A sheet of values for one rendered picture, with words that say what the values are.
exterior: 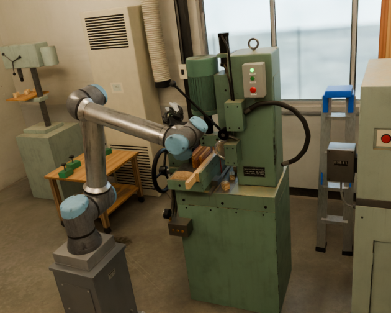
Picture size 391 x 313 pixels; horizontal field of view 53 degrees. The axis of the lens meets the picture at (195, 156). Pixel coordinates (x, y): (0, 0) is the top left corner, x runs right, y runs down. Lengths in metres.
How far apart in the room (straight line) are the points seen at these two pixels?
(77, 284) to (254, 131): 1.24
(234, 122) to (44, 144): 2.56
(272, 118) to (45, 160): 2.77
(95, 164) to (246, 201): 0.82
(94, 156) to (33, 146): 2.24
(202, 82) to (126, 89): 1.68
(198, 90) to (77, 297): 1.30
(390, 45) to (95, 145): 2.11
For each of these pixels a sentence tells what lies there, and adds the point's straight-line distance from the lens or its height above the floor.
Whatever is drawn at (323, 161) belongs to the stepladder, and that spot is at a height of 0.68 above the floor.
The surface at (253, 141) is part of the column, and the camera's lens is 2.11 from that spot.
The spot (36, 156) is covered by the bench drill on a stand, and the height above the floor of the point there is 0.49.
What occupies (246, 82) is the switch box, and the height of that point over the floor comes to 1.39.
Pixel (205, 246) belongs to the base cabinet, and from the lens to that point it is 2.41.
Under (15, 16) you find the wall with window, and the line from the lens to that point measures 4.88.
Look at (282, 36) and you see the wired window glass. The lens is 3.44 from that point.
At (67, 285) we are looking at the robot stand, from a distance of 2.35.
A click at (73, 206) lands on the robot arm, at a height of 0.89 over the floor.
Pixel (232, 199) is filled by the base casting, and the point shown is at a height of 0.77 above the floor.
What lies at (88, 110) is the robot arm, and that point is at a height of 1.39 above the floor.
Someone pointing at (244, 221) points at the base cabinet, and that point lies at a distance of 2.22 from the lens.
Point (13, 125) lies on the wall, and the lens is 5.14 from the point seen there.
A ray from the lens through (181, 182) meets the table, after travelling 2.15.
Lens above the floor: 1.81
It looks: 22 degrees down
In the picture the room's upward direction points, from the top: 7 degrees counter-clockwise
